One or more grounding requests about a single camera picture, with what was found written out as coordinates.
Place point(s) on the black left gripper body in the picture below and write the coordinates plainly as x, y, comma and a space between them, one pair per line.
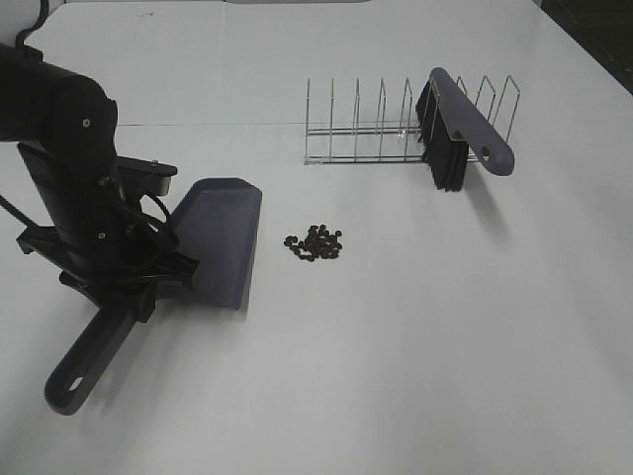
101, 279

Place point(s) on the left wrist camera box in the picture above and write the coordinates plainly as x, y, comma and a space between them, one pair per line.
140, 177

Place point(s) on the purple plastic dustpan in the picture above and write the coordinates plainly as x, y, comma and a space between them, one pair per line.
217, 223

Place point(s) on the purple hand brush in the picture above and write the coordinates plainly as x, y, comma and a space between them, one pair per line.
452, 128

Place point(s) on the pile of coffee beans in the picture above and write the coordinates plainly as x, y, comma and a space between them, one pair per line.
318, 243

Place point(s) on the wire dish rack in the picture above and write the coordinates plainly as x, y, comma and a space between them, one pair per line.
386, 139

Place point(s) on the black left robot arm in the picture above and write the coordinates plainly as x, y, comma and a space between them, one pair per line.
105, 244

